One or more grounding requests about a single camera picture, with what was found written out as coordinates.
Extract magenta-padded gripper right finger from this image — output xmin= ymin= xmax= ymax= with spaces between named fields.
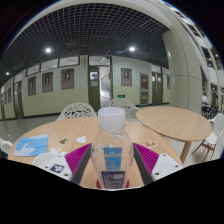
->
xmin=132 ymin=142 xmax=183 ymax=185

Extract open dark green door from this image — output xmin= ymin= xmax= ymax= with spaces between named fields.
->
xmin=88 ymin=65 xmax=113 ymax=111

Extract round wooden side table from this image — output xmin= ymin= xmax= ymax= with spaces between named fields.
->
xmin=135 ymin=105 xmax=213 ymax=164

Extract small white sticker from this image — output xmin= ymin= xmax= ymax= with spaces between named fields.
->
xmin=144 ymin=139 xmax=159 ymax=149

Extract white cup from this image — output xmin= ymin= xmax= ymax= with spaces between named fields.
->
xmin=32 ymin=152 xmax=59 ymax=167

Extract closed dark green door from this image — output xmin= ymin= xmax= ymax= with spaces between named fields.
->
xmin=151 ymin=71 xmax=164 ymax=105
xmin=13 ymin=80 xmax=25 ymax=119

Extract round ceiling lights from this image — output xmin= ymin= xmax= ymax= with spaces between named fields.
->
xmin=4 ymin=45 xmax=137 ymax=77

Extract blue printed mat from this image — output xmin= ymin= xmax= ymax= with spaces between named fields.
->
xmin=13 ymin=133 xmax=49 ymax=158

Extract person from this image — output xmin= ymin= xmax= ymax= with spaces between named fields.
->
xmin=201 ymin=92 xmax=211 ymax=114

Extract white plastic armchair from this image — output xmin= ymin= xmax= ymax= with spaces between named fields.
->
xmin=0 ymin=137 xmax=14 ymax=159

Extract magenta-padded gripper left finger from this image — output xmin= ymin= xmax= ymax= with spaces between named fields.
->
xmin=44 ymin=143 xmax=93 ymax=186

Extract white lattice-back plastic chair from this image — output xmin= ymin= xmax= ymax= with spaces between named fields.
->
xmin=55 ymin=101 xmax=98 ymax=122
xmin=108 ymin=97 xmax=141 ymax=121

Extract white chair with wooden legs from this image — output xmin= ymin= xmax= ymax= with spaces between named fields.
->
xmin=193 ymin=113 xmax=224 ymax=163

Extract clear plastic water bottle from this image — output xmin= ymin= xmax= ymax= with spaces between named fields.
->
xmin=90 ymin=106 xmax=135 ymax=190

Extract framed wall posters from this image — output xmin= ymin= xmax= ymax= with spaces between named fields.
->
xmin=3 ymin=68 xmax=172 ymax=104

